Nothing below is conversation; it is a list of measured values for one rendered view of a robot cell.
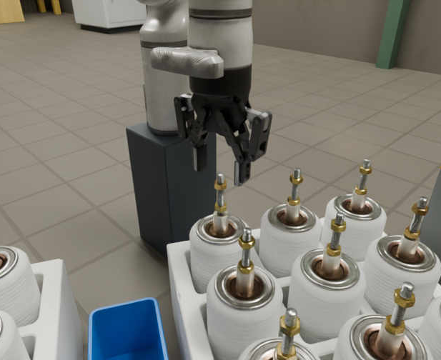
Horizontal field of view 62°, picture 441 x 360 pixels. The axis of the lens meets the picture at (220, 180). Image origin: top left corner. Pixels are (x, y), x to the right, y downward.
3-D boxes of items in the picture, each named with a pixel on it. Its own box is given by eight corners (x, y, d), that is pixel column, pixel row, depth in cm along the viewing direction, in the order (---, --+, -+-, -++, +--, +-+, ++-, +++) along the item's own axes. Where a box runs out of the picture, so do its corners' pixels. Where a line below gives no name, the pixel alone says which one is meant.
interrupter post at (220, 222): (231, 231, 56) (231, 213, 54) (220, 238, 54) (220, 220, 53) (221, 223, 57) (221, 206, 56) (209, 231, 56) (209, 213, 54)
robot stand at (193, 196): (140, 237, 93) (124, 127, 79) (182, 215, 102) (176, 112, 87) (174, 264, 85) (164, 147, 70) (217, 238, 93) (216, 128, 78)
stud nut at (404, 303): (399, 309, 34) (401, 303, 34) (388, 296, 36) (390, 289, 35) (417, 306, 34) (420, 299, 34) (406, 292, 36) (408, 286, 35)
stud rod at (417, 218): (402, 242, 50) (417, 196, 47) (409, 241, 51) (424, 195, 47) (407, 246, 50) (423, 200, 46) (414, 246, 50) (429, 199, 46)
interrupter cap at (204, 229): (255, 231, 56) (256, 227, 55) (219, 254, 51) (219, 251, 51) (221, 211, 60) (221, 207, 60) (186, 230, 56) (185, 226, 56)
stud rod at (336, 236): (332, 258, 48) (342, 211, 44) (336, 263, 47) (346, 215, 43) (325, 259, 48) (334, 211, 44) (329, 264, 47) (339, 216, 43)
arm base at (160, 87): (140, 127, 78) (131, 43, 70) (174, 117, 84) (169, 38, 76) (166, 140, 73) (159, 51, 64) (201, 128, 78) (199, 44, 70)
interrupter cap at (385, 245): (369, 258, 50) (369, 254, 50) (384, 231, 56) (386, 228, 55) (428, 283, 46) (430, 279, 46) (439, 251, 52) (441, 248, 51)
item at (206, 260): (259, 311, 65) (265, 230, 55) (219, 344, 59) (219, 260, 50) (221, 282, 71) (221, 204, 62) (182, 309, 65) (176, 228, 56)
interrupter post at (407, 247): (393, 256, 51) (399, 237, 49) (398, 247, 52) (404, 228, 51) (412, 263, 50) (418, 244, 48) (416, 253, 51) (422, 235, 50)
